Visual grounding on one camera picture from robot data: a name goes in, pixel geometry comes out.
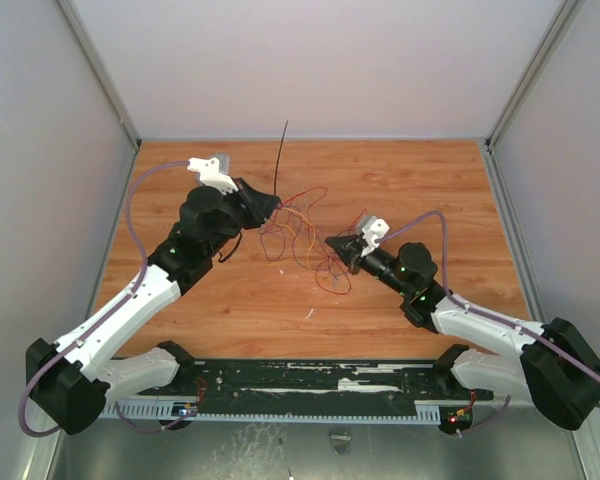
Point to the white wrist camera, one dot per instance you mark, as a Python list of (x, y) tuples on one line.
[(214, 172), (372, 230)]

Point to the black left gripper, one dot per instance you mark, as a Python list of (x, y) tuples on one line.
[(259, 205)]

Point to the grey slotted cable duct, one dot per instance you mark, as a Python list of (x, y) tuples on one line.
[(364, 409)]

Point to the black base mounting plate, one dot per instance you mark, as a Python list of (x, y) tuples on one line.
[(410, 379)]

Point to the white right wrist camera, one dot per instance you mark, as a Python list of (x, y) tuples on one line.
[(372, 230)]

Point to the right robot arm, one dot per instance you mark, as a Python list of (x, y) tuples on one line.
[(550, 365)]

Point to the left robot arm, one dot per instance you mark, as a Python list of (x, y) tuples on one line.
[(74, 378)]

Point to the black zip tie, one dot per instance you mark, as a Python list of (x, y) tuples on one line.
[(278, 157)]

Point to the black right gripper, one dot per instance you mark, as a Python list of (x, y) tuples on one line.
[(355, 253)]

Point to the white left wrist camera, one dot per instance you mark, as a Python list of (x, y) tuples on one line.
[(214, 172)]

